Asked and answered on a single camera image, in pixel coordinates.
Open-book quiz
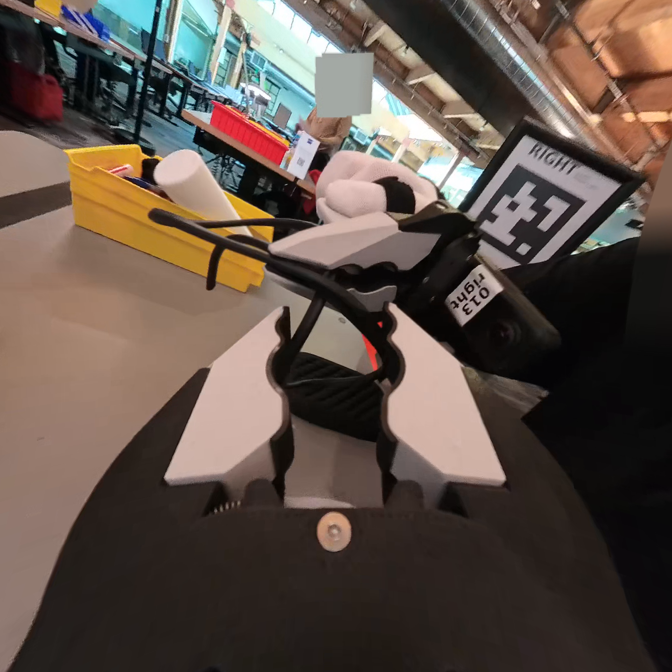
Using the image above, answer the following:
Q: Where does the black rubber cord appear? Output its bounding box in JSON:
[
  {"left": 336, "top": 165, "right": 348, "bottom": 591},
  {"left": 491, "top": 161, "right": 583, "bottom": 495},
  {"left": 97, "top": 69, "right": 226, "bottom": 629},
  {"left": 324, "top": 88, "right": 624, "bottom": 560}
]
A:
[{"left": 148, "top": 209, "right": 405, "bottom": 386}]

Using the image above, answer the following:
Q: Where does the blue striped bin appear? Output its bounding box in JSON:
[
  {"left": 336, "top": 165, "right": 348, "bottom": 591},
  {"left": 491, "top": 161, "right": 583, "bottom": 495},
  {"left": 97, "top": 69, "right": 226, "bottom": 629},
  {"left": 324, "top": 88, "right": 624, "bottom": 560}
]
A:
[{"left": 60, "top": 5, "right": 111, "bottom": 41}]

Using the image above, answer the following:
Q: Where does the white labelled box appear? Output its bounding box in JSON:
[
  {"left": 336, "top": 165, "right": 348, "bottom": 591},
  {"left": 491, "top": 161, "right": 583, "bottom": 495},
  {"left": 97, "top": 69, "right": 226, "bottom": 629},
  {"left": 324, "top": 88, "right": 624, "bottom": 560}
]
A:
[{"left": 288, "top": 131, "right": 321, "bottom": 177}]

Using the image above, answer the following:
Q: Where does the yellow plastic bin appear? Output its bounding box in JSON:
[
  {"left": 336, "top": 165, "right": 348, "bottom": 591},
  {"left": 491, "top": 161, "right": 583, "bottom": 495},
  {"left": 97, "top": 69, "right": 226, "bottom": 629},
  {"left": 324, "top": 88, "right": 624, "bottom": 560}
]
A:
[{"left": 64, "top": 144, "right": 275, "bottom": 292}]

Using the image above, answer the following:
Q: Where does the red container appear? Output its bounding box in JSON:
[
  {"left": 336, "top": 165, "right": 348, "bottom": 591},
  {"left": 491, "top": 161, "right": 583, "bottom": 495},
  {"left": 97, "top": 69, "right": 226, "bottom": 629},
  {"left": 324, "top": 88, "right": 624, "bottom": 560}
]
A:
[{"left": 0, "top": 60, "right": 64, "bottom": 121}]

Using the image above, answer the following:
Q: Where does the red plastic bin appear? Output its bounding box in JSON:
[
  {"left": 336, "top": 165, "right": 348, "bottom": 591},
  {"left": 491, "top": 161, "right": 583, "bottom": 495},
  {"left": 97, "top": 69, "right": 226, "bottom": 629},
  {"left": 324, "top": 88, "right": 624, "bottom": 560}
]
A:
[{"left": 210, "top": 101, "right": 291, "bottom": 165}]

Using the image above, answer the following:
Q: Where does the silver spiral ventilation duct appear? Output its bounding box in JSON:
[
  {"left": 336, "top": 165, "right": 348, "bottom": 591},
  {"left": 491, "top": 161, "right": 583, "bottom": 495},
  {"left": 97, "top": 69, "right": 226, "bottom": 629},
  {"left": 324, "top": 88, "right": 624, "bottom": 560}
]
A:
[{"left": 441, "top": 0, "right": 578, "bottom": 137}]

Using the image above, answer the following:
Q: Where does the white foam roll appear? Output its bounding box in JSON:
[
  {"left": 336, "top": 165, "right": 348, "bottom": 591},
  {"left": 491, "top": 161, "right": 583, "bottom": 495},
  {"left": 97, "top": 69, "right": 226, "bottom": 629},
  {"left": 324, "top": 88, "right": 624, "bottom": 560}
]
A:
[{"left": 154, "top": 149, "right": 253, "bottom": 237}]

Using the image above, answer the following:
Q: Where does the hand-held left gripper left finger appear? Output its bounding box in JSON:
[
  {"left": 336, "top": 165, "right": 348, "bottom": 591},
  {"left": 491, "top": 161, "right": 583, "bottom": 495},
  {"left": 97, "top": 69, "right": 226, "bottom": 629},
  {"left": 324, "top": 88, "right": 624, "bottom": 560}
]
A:
[{"left": 164, "top": 307, "right": 293, "bottom": 486}]

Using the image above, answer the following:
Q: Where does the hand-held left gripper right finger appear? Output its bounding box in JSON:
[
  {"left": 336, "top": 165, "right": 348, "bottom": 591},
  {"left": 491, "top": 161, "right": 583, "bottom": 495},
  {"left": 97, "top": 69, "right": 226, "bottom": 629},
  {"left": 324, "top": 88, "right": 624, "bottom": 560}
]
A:
[{"left": 378, "top": 303, "right": 507, "bottom": 486}]

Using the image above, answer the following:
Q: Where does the person's black clothing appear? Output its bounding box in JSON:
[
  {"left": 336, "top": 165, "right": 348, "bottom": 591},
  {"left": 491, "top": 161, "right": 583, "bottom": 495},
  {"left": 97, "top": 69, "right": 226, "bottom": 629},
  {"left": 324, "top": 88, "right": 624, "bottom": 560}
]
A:
[{"left": 520, "top": 236, "right": 672, "bottom": 657}]

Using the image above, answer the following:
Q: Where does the long work table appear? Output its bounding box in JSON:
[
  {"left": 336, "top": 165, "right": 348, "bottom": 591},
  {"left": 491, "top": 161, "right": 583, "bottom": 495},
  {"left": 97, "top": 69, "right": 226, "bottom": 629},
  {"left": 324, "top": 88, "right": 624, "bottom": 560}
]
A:
[{"left": 31, "top": 8, "right": 211, "bottom": 124}]

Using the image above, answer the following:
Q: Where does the black padded armrest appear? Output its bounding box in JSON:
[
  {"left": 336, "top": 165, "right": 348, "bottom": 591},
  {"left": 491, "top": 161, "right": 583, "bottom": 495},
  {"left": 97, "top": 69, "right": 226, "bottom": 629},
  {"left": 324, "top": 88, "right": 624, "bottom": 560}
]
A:
[{"left": 286, "top": 353, "right": 386, "bottom": 442}]

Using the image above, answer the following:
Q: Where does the wooden edge table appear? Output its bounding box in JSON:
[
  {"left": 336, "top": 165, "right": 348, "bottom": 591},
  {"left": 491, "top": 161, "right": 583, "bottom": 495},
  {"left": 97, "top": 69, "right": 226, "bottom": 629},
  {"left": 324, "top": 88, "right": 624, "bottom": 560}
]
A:
[{"left": 181, "top": 109, "right": 316, "bottom": 197}]

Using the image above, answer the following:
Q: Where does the person's right hand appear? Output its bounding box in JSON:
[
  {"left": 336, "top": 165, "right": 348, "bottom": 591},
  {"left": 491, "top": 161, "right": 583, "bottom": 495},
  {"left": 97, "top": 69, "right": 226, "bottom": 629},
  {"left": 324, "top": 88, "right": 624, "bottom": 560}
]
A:
[{"left": 315, "top": 151, "right": 446, "bottom": 225}]

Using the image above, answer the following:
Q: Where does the black white marker board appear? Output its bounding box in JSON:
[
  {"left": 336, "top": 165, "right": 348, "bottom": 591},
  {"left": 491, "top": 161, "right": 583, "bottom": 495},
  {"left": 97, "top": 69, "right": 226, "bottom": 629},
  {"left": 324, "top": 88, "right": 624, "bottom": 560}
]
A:
[{"left": 462, "top": 120, "right": 644, "bottom": 268}]

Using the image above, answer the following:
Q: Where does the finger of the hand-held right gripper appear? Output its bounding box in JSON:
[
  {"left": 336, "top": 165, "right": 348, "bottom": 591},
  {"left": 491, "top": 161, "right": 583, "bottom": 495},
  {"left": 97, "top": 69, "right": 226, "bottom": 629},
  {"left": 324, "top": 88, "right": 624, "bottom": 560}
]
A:
[
  {"left": 268, "top": 269, "right": 398, "bottom": 313},
  {"left": 268, "top": 211, "right": 443, "bottom": 272}
]

